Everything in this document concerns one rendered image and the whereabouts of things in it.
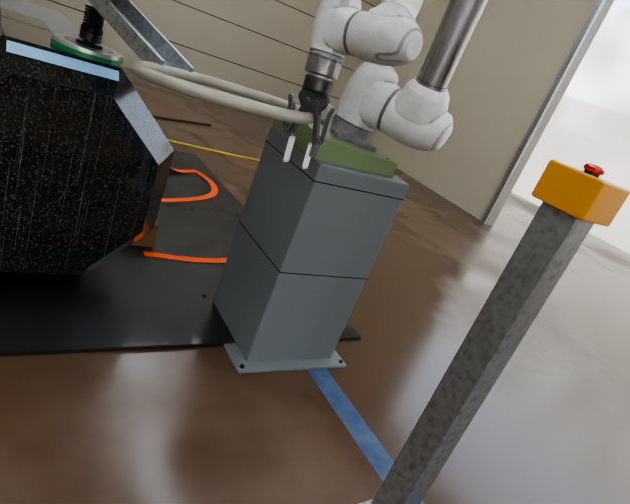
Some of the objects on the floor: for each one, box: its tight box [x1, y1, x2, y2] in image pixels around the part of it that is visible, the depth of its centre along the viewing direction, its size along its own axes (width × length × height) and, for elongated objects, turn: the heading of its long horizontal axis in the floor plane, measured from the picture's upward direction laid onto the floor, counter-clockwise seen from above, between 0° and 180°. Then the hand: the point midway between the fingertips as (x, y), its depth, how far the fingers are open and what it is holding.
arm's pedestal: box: [202, 126, 409, 374], centre depth 195 cm, size 50×50×80 cm
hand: (298, 153), depth 133 cm, fingers open, 5 cm apart
